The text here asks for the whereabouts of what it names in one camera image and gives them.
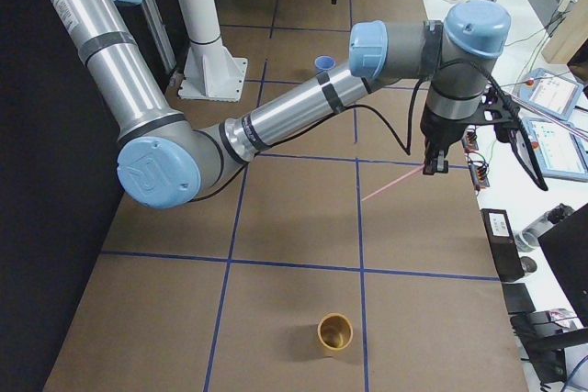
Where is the teach pendant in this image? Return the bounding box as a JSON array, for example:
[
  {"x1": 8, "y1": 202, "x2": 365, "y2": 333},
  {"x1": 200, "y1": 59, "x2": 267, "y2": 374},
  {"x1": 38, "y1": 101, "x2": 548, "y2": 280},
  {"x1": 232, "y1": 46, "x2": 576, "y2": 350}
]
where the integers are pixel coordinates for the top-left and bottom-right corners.
[
  {"x1": 522, "y1": 118, "x2": 587, "y2": 182},
  {"x1": 516, "y1": 68, "x2": 582, "y2": 121}
]

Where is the far teach pendant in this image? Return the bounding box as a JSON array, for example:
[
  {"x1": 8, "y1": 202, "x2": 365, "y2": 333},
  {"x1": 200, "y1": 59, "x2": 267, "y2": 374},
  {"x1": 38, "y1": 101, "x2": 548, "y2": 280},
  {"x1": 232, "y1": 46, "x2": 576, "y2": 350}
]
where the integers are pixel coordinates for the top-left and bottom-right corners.
[{"x1": 516, "y1": 68, "x2": 582, "y2": 121}]

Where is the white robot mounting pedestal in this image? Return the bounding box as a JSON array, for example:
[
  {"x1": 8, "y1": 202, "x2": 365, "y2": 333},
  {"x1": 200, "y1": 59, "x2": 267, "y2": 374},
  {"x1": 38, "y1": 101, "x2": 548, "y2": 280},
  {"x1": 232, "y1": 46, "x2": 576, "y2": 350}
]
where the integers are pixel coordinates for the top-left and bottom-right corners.
[{"x1": 178, "y1": 0, "x2": 248, "y2": 102}]

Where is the blue paper cup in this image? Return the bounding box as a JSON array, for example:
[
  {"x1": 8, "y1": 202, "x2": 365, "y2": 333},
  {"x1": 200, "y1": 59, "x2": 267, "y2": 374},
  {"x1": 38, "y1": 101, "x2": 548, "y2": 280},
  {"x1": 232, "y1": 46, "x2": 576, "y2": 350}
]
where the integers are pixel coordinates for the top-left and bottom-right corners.
[{"x1": 313, "y1": 55, "x2": 336, "y2": 73}]

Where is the tan wooden cup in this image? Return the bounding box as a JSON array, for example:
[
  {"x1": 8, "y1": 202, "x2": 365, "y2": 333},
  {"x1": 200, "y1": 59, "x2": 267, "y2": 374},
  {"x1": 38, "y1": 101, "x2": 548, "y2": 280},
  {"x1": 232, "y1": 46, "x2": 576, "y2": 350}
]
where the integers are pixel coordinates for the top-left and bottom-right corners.
[{"x1": 316, "y1": 312, "x2": 354, "y2": 357}]

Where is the pink chopstick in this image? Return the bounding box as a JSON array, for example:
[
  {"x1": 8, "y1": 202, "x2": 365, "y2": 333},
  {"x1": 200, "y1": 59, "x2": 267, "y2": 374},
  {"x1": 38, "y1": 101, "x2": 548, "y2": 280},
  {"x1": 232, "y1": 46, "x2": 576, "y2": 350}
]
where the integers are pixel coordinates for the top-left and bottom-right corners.
[{"x1": 361, "y1": 165, "x2": 424, "y2": 202}]

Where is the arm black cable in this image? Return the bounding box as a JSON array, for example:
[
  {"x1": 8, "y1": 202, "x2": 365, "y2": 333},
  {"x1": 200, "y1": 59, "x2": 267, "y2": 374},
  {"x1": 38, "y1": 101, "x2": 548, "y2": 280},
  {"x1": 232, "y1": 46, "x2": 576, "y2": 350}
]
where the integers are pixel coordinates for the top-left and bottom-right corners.
[{"x1": 192, "y1": 59, "x2": 550, "y2": 203}]

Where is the black rectangular box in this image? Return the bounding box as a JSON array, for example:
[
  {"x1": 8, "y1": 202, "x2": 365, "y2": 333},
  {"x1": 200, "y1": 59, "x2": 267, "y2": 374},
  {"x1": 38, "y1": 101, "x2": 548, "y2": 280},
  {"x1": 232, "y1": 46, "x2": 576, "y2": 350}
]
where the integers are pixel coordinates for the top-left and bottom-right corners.
[{"x1": 481, "y1": 208, "x2": 525, "y2": 283}]

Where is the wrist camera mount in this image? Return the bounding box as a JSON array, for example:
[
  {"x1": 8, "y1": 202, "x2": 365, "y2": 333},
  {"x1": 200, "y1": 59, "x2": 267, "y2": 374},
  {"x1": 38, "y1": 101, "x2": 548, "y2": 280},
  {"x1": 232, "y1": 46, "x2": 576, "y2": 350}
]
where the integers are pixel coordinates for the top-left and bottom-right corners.
[{"x1": 469, "y1": 88, "x2": 521, "y2": 143}]

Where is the near teach pendant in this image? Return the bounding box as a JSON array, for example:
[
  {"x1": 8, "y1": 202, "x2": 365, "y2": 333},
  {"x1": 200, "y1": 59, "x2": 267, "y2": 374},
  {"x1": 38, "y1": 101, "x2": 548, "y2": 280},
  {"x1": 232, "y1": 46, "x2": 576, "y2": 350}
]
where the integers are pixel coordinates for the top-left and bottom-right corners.
[{"x1": 522, "y1": 118, "x2": 587, "y2": 182}]

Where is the orange connector board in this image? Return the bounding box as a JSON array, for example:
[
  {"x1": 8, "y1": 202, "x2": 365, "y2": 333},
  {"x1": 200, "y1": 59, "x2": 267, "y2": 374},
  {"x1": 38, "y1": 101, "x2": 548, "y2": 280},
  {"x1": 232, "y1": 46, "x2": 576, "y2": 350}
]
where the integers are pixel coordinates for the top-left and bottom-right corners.
[
  {"x1": 468, "y1": 156, "x2": 490, "y2": 192},
  {"x1": 462, "y1": 128, "x2": 479, "y2": 153}
]

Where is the clear water bottle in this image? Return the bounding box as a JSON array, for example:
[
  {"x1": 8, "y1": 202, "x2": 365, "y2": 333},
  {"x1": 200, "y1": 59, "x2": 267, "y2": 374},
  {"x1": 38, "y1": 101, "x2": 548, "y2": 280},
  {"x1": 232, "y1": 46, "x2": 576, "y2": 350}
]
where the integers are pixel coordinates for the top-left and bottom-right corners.
[{"x1": 514, "y1": 210, "x2": 555, "y2": 252}]

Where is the near orange connector board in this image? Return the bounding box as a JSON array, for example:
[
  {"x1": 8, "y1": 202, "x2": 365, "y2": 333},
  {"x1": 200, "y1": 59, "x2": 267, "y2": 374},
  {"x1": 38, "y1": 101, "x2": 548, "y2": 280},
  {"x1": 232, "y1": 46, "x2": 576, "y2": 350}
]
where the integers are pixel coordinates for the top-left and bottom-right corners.
[{"x1": 468, "y1": 156, "x2": 490, "y2": 192}]

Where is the thin metal rod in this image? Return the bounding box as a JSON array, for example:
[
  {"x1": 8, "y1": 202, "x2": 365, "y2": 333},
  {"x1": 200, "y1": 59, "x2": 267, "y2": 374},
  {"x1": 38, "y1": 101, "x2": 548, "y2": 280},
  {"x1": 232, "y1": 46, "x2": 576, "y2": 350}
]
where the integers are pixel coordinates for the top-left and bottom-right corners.
[{"x1": 506, "y1": 93, "x2": 588, "y2": 141}]

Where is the far orange connector board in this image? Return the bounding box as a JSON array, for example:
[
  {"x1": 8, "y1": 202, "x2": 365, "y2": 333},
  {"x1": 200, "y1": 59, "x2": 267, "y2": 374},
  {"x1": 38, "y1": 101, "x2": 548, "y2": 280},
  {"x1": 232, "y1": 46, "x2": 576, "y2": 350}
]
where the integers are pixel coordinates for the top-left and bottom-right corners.
[{"x1": 462, "y1": 128, "x2": 479, "y2": 153}]

